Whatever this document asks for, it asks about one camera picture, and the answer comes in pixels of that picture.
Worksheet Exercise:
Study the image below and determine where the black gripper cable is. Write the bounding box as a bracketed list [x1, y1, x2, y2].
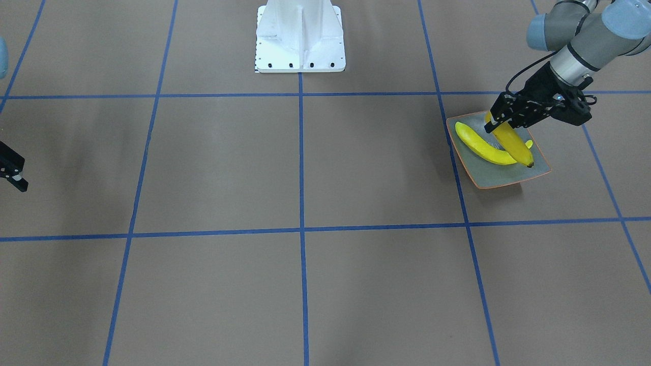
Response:
[505, 53, 560, 97]

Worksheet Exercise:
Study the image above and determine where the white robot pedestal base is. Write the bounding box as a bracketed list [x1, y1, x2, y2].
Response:
[254, 1, 346, 73]

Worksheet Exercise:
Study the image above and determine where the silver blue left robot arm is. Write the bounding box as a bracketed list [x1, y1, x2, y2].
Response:
[484, 1, 650, 133]

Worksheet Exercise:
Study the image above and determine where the grey square plate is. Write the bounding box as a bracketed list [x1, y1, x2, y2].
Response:
[446, 111, 552, 189]

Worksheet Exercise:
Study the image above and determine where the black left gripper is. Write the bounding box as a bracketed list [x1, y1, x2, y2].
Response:
[484, 62, 597, 134]

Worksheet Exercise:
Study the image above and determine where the yellow banana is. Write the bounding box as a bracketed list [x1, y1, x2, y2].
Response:
[485, 111, 535, 168]
[454, 121, 533, 165]

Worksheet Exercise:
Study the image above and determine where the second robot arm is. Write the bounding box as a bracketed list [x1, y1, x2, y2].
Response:
[1, 37, 28, 192]

